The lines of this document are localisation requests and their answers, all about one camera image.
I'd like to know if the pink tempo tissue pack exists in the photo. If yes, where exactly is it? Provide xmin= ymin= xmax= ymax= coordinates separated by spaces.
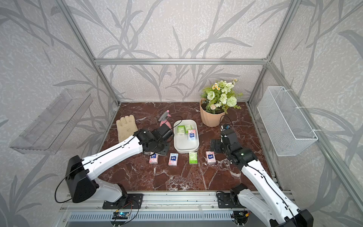
xmin=149 ymin=153 xmax=158 ymax=164
xmin=206 ymin=151 xmax=216 ymax=165
xmin=168 ymin=153 xmax=179 ymax=166
xmin=188 ymin=129 xmax=196 ymax=141

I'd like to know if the green white tissue pack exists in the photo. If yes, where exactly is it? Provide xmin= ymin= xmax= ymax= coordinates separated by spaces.
xmin=177 ymin=125 xmax=186 ymax=136

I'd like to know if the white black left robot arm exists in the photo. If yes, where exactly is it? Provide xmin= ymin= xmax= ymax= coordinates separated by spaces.
xmin=65 ymin=124 xmax=173 ymax=206

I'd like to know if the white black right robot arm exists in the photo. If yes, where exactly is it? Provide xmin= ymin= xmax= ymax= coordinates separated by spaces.
xmin=210 ymin=124 xmax=314 ymax=227

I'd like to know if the white oval storage box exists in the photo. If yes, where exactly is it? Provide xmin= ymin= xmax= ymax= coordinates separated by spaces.
xmin=173 ymin=119 xmax=199 ymax=154

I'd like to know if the pink spray bottle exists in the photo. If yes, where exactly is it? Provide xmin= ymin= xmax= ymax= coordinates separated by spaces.
xmin=158 ymin=110 xmax=172 ymax=129

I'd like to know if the cream fabric work glove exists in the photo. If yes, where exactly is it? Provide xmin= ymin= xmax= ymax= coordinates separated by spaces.
xmin=116 ymin=115 xmax=138 ymax=143

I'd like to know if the beige pot with flowers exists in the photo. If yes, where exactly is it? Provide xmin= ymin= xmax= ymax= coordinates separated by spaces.
xmin=200 ymin=79 xmax=243 ymax=127

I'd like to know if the green circuit board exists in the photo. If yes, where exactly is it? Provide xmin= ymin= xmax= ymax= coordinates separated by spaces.
xmin=112 ymin=211 xmax=130 ymax=220

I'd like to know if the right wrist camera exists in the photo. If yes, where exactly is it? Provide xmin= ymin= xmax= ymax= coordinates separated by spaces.
xmin=221 ymin=124 xmax=232 ymax=131

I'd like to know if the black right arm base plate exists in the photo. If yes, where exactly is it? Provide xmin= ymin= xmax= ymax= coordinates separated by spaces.
xmin=216 ymin=191 xmax=243 ymax=209

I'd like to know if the white wire mesh basket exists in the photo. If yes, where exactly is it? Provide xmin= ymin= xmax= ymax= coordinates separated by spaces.
xmin=257 ymin=86 xmax=318 ymax=157

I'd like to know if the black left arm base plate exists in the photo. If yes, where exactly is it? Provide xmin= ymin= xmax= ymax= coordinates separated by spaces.
xmin=102 ymin=194 xmax=144 ymax=210

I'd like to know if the aluminium cage frame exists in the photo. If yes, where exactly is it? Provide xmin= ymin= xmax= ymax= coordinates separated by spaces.
xmin=55 ymin=0 xmax=363 ymax=227

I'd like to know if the right circuit board with wires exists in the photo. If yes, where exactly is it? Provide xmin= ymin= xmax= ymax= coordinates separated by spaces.
xmin=231 ymin=211 xmax=250 ymax=225

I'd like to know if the clear acrylic wall shelf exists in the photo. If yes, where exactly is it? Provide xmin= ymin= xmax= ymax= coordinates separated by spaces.
xmin=9 ymin=89 xmax=93 ymax=155

